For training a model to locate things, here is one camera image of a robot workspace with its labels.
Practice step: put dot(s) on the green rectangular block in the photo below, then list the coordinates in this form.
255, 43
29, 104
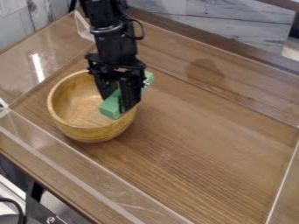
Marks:
108, 107

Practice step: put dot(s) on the brown wooden bowl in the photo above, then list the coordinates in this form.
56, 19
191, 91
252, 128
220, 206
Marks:
72, 104

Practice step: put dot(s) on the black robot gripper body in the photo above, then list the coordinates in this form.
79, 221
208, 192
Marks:
115, 61

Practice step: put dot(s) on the clear acrylic tray wall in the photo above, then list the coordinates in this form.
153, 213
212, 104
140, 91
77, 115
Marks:
104, 198

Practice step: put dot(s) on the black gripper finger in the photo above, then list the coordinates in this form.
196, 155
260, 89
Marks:
131, 87
107, 83

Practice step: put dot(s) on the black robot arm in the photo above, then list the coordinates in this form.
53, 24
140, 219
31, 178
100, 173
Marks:
108, 10

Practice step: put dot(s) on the clear acrylic corner bracket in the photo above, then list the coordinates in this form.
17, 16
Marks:
83, 26

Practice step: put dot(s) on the black table leg bracket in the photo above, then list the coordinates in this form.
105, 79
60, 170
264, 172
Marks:
37, 214

